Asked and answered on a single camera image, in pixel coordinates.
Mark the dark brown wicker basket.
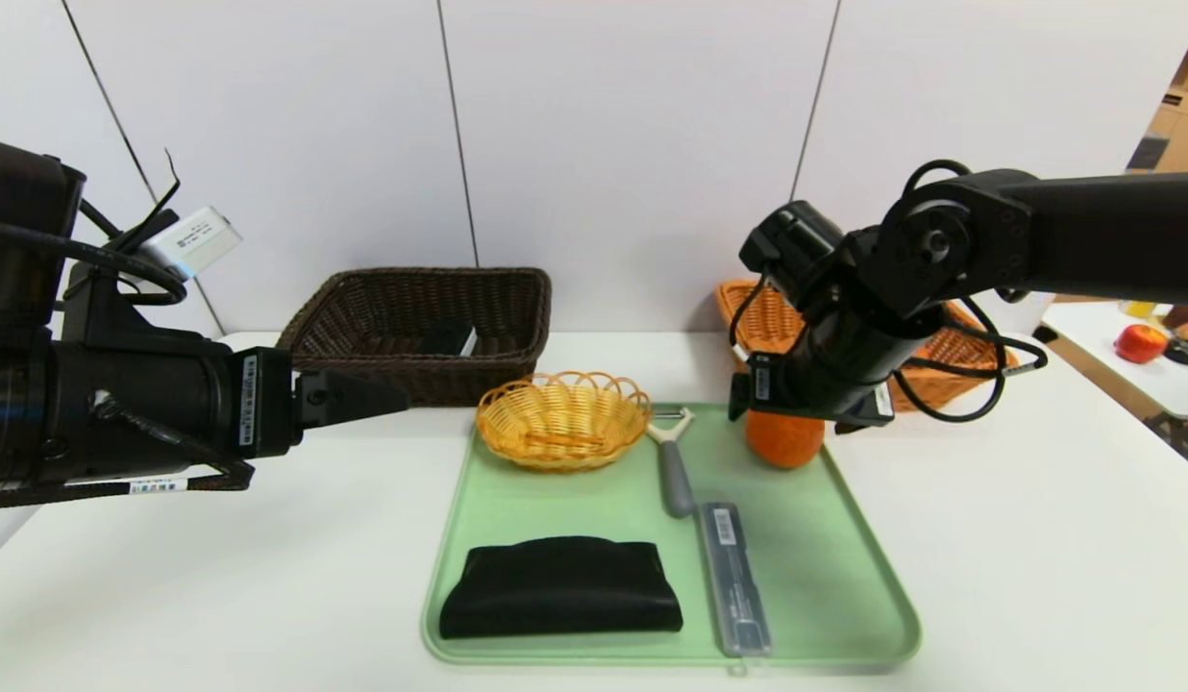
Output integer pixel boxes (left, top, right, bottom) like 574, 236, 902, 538
277, 267, 554, 408

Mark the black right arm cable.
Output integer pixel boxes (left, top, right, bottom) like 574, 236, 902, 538
729, 159, 1049, 424

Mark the black folded cloth pouch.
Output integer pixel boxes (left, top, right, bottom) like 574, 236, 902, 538
438, 535, 684, 640

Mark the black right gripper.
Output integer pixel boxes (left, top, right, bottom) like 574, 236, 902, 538
727, 296, 918, 423

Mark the wooden cabinet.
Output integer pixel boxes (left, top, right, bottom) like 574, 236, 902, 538
1051, 10, 1188, 307

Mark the orange fruit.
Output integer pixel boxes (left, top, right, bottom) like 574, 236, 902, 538
745, 408, 827, 470

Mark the light green plastic tray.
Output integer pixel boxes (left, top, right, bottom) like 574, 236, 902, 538
422, 401, 922, 666

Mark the clear grey cutlery case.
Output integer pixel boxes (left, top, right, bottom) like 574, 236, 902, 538
698, 502, 776, 674

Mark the orange wicker basket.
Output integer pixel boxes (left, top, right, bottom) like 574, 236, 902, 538
716, 279, 1020, 412

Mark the white oblong case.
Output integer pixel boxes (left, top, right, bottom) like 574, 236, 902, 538
416, 320, 479, 359

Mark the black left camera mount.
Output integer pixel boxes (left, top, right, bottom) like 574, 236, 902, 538
61, 211, 235, 361

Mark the grey handled peeler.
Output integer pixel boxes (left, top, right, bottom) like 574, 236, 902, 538
644, 408, 696, 520

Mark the white side table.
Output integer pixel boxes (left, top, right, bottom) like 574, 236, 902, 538
1029, 302, 1188, 479

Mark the black left camera cable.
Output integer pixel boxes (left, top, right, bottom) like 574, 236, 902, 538
78, 197, 124, 241

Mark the small yellow wicker basket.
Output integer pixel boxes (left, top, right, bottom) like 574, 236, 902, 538
476, 371, 652, 474

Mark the red apple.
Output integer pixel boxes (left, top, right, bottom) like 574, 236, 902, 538
1113, 325, 1168, 366

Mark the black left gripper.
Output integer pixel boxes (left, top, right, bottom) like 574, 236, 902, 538
49, 334, 409, 483

